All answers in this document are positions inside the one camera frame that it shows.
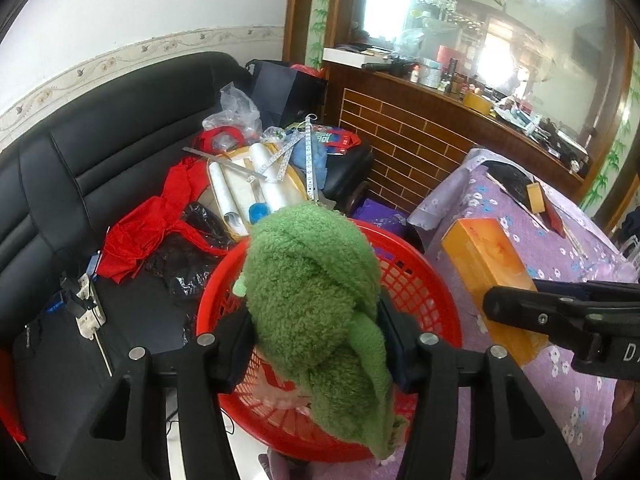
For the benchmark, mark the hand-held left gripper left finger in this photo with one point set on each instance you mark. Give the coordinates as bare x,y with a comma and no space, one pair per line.
240,355

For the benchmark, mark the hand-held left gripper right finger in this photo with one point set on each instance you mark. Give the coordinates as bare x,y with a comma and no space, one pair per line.
395,355

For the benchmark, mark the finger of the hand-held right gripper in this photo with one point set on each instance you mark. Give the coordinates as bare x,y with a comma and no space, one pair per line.
600,292
525,310

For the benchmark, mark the orange carton box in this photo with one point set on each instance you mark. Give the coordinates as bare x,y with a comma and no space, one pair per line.
480,255

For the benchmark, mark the red plastic basket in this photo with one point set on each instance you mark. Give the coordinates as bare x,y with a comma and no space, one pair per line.
415,280

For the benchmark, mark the green fluffy cloth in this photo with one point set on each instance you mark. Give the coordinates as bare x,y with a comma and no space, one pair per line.
310,285

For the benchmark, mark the clear plastic ruler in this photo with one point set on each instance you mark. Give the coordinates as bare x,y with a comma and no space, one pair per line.
577,241

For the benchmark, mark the purple floral tablecloth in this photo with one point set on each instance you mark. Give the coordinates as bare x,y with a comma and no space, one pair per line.
550,410

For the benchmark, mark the dark red packet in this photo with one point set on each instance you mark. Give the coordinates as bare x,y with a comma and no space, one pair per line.
555,216

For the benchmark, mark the crumpled black plastic bag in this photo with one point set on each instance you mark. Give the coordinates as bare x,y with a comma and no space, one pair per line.
180,265

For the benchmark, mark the tan tape roll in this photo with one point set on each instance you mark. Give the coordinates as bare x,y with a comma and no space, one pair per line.
536,199

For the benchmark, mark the purple bag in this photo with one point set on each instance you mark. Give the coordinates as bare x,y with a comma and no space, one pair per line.
380,215

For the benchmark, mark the blue round lid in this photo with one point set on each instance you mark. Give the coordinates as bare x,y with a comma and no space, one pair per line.
257,211

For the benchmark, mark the red cloth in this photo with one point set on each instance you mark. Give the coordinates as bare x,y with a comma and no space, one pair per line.
140,230

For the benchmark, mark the white paper roll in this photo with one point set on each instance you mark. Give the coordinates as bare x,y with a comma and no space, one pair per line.
263,160
281,193
225,195

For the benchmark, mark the white power strip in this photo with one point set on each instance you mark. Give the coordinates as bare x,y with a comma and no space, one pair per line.
85,305

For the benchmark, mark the yellow round tray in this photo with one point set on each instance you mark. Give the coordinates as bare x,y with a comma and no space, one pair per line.
295,185

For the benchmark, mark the black flat case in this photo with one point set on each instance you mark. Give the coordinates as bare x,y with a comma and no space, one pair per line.
60,385

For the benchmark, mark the metal straight ruler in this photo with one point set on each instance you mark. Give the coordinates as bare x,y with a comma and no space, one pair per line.
220,161

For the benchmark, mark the white folding ruler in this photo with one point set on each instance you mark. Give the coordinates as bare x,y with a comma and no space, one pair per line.
309,160

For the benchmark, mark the blue cloth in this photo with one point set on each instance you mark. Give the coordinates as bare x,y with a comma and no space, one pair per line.
300,155

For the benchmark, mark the wooden brick pattern counter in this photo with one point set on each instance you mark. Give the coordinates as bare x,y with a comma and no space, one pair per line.
400,135

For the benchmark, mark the red fabric bag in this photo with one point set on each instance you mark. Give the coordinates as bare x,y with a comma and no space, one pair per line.
220,137

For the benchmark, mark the red printed bag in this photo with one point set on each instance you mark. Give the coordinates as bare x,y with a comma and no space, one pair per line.
335,141

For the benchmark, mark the clear plastic bag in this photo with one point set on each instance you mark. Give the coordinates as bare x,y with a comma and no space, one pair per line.
235,110

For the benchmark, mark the black bottle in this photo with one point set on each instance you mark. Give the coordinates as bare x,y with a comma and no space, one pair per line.
452,72

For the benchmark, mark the black leather sofa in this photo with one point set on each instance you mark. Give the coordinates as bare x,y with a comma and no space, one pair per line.
100,135

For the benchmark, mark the large glass window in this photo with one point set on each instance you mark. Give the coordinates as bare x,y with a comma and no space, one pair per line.
550,35

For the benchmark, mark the red gift box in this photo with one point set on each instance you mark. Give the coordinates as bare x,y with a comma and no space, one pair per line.
445,53

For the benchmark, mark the black shopping bag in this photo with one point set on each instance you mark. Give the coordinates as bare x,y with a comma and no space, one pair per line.
285,90

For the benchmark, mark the white flat box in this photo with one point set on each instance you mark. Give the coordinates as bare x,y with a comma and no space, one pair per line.
350,56

